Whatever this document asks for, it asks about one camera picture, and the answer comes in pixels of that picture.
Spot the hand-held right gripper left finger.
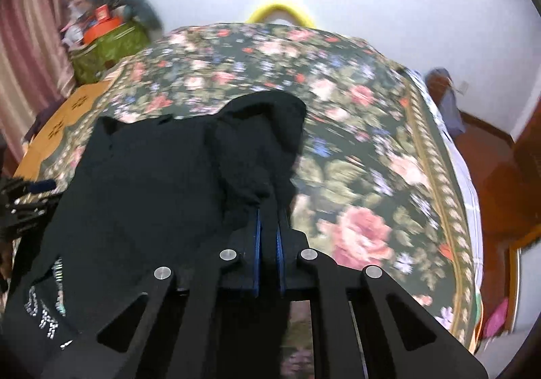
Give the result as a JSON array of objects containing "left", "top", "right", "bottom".
[{"left": 40, "top": 208, "right": 264, "bottom": 379}]

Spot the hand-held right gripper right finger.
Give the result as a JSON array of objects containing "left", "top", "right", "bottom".
[{"left": 274, "top": 191, "right": 490, "bottom": 379}]

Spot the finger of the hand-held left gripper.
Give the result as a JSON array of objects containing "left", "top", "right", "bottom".
[
  {"left": 0, "top": 194, "right": 61, "bottom": 241},
  {"left": 0, "top": 177, "right": 58, "bottom": 199}
]

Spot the black garment with white print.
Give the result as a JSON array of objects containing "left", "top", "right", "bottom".
[{"left": 2, "top": 91, "right": 307, "bottom": 379}]

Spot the pile of mixed clothes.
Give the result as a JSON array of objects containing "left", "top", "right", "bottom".
[{"left": 63, "top": 0, "right": 128, "bottom": 46}]

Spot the wooden folding table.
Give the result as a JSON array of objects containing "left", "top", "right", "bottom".
[{"left": 15, "top": 79, "right": 116, "bottom": 177}]

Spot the floral blanket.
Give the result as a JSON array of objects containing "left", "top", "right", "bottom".
[{"left": 15, "top": 22, "right": 485, "bottom": 379}]

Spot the green laundry hamper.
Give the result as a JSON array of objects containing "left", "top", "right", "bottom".
[{"left": 70, "top": 21, "right": 153, "bottom": 86}]

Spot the striped pink curtain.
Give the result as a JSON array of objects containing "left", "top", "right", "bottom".
[{"left": 0, "top": 0, "right": 82, "bottom": 168}]

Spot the orange box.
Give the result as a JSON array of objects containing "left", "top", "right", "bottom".
[{"left": 82, "top": 18, "right": 124, "bottom": 46}]

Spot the white bed sheet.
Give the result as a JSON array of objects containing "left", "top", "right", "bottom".
[{"left": 406, "top": 68, "right": 483, "bottom": 348}]

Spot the pink cloth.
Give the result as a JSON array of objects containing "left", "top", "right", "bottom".
[{"left": 482, "top": 299, "right": 511, "bottom": 339}]

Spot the blue-grey cloth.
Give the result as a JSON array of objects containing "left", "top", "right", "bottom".
[{"left": 425, "top": 67, "right": 466, "bottom": 139}]

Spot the yellow foam arch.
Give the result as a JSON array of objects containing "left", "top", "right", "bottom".
[{"left": 246, "top": 3, "right": 316, "bottom": 29}]

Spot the white sliding wardrobe door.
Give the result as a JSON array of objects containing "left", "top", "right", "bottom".
[{"left": 507, "top": 231, "right": 541, "bottom": 334}]

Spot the wooden door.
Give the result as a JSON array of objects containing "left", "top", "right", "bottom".
[{"left": 512, "top": 100, "right": 541, "bottom": 179}]

